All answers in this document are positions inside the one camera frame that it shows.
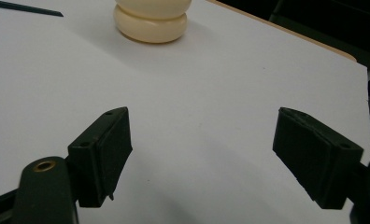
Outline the cream round ribbed container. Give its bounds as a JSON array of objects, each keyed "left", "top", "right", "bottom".
[{"left": 112, "top": 0, "right": 192, "bottom": 44}]

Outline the thin dark stick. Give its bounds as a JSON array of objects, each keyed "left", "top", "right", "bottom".
[{"left": 0, "top": 0, "right": 64, "bottom": 18}]

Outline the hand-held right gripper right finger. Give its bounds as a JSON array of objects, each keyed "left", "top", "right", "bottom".
[{"left": 272, "top": 106, "right": 364, "bottom": 210}]

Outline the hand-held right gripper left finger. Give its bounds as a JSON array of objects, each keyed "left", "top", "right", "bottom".
[{"left": 67, "top": 106, "right": 134, "bottom": 208}]

